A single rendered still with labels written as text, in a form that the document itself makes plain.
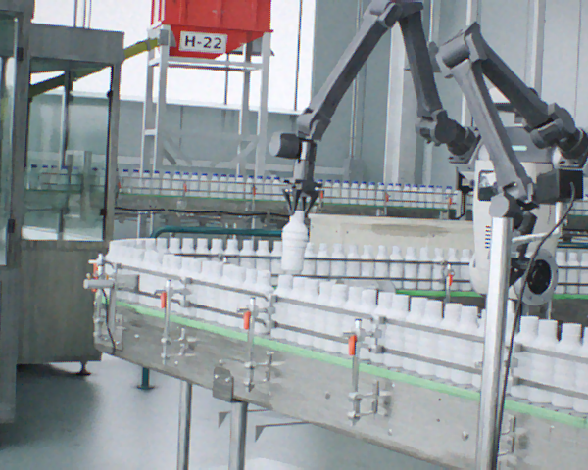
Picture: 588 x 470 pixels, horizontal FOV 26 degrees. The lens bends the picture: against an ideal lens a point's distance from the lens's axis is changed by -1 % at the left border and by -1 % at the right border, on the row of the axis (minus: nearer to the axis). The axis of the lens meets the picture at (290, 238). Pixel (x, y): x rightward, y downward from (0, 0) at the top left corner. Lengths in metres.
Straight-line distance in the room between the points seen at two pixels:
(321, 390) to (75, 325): 5.52
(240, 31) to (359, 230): 3.09
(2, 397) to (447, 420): 3.86
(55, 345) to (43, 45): 1.94
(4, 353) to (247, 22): 4.48
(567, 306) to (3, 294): 2.67
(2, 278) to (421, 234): 2.52
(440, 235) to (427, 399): 4.73
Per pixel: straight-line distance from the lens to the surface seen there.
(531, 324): 2.66
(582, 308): 5.38
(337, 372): 3.10
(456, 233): 7.57
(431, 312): 2.87
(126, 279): 4.03
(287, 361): 3.27
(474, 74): 3.10
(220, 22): 9.98
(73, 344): 8.59
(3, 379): 6.36
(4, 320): 6.32
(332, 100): 3.50
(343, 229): 7.32
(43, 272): 8.44
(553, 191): 2.02
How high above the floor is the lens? 1.44
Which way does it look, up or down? 3 degrees down
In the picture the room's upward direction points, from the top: 3 degrees clockwise
